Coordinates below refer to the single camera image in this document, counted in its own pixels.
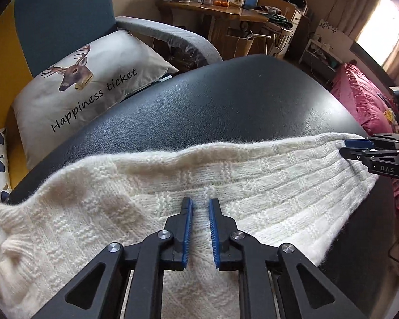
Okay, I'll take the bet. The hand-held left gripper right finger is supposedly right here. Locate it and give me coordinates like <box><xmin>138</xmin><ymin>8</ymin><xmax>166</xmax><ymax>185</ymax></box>
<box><xmin>208</xmin><ymin>198</ymin><xmax>369</xmax><ymax>319</ymax></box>

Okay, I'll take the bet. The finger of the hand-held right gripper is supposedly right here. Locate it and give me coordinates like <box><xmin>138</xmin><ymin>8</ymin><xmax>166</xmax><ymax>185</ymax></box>
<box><xmin>344</xmin><ymin>133</ymin><xmax>399</xmax><ymax>151</ymax></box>
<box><xmin>339</xmin><ymin>147</ymin><xmax>399</xmax><ymax>177</ymax></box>

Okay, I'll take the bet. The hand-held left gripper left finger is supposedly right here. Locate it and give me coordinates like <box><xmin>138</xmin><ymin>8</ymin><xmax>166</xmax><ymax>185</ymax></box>
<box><xmin>30</xmin><ymin>197</ymin><xmax>195</xmax><ymax>319</ymax></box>

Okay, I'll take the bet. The white knitted sweater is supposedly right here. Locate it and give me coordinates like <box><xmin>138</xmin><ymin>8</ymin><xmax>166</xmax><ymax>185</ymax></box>
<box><xmin>0</xmin><ymin>132</ymin><xmax>381</xmax><ymax>319</ymax></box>

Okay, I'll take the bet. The pink quilted bedding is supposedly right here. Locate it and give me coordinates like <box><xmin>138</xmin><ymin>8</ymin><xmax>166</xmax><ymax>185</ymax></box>
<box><xmin>330</xmin><ymin>62</ymin><xmax>399</xmax><ymax>273</ymax></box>

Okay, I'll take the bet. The white shelf unit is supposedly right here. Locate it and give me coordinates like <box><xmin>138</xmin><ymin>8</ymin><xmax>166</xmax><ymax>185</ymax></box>
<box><xmin>302</xmin><ymin>18</ymin><xmax>350</xmax><ymax>74</ymax></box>

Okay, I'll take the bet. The beige curtain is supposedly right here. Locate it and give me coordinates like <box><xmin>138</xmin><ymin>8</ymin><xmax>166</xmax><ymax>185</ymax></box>
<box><xmin>332</xmin><ymin>0</ymin><xmax>399</xmax><ymax>78</ymax></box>

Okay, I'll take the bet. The black leather ottoman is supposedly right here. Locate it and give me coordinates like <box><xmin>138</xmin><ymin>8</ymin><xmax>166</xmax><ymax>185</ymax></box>
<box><xmin>7</xmin><ymin>54</ymin><xmax>397</xmax><ymax>319</ymax></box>

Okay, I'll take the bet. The white stool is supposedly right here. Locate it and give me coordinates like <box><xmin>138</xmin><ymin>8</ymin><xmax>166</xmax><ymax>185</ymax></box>
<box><xmin>249</xmin><ymin>33</ymin><xmax>274</xmax><ymax>57</ymax></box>

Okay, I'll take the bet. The deer print pillow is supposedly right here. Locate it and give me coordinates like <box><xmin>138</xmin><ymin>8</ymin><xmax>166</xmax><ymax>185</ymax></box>
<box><xmin>12</xmin><ymin>29</ymin><xmax>179</xmax><ymax>170</ymax></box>

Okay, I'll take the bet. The wooden table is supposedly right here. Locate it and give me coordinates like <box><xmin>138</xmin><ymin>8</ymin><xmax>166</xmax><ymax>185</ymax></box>
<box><xmin>158</xmin><ymin>0</ymin><xmax>270</xmax><ymax>62</ymax></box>

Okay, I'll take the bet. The blue yellow grey armchair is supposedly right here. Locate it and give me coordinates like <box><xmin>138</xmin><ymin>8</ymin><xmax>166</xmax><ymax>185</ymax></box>
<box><xmin>0</xmin><ymin>0</ymin><xmax>223</xmax><ymax>203</ymax></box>

